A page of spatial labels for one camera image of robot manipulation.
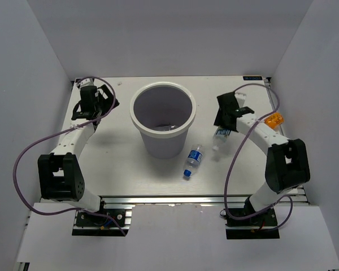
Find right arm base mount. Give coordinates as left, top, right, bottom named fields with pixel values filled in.
left=220, top=209, right=280, bottom=240

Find aluminium table edge rail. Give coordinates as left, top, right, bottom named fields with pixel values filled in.
left=264, top=77, right=284, bottom=136

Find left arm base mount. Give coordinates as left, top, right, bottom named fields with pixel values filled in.
left=72, top=204, right=134, bottom=237

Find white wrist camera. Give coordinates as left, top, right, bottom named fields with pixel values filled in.
left=234, top=92, right=246, bottom=107
left=76, top=78, right=94, bottom=89

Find orange juice bottle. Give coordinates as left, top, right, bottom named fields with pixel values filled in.
left=264, top=112, right=284, bottom=129

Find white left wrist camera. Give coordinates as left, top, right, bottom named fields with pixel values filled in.
left=76, top=78, right=94, bottom=89

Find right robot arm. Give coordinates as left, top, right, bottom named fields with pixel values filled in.
left=214, top=91, right=310, bottom=225

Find green label water bottle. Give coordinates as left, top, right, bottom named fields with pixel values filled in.
left=212, top=126, right=231, bottom=151

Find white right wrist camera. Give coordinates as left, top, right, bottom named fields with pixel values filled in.
left=234, top=92, right=246, bottom=107

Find white plastic bin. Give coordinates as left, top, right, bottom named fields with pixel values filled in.
left=129, top=82, right=197, bottom=159

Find clear unlabelled plastic bottle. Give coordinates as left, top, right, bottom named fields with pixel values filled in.
left=153, top=125, right=178, bottom=132

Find black XDOF sticker right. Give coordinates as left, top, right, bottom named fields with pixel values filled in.
left=242, top=76, right=263, bottom=81

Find front aluminium rail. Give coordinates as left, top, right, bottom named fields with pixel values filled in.
left=39, top=193, right=308, bottom=205

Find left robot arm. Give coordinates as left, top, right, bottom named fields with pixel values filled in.
left=38, top=79, right=119, bottom=225

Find blue label water bottle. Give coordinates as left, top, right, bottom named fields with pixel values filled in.
left=183, top=144, right=205, bottom=180

